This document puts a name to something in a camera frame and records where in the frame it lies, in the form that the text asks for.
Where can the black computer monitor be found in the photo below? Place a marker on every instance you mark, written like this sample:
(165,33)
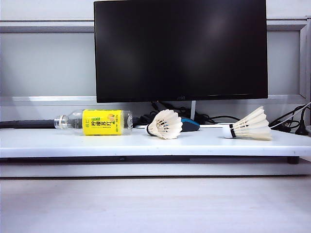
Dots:
(170,48)

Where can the clear bottle yellow label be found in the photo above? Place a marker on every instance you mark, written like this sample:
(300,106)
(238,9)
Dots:
(102,122)

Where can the aluminium partition frame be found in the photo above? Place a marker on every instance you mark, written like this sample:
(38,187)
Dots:
(48,26)

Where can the black keyboard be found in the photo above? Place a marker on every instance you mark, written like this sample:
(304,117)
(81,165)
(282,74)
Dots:
(24,123)

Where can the white raised desk platform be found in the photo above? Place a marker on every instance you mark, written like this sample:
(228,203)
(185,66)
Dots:
(97,145)

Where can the blue black computer mouse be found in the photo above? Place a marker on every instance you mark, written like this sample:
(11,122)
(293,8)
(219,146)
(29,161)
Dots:
(190,126)

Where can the white feather shuttlecock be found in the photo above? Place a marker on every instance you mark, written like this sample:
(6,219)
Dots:
(167,126)
(255,126)

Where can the black power plug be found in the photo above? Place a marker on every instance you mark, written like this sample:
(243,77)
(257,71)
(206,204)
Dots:
(302,131)

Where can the silver monitor stand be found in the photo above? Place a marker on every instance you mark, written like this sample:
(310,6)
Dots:
(193,109)

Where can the black platform rubber foot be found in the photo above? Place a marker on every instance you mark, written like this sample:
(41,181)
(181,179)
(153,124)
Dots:
(294,160)

